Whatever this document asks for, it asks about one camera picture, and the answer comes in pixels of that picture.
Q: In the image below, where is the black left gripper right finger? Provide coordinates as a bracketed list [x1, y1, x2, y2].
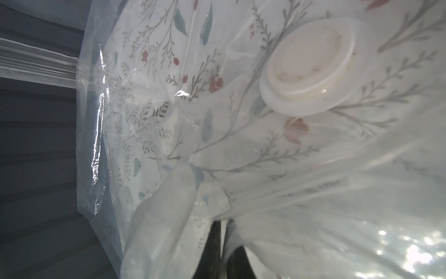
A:
[225, 223, 256, 279]

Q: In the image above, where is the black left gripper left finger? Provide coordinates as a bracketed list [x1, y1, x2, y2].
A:
[193, 221, 222, 279]

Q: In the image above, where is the clear plastic vacuum bag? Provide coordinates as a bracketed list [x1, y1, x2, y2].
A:
[76, 1, 446, 279]

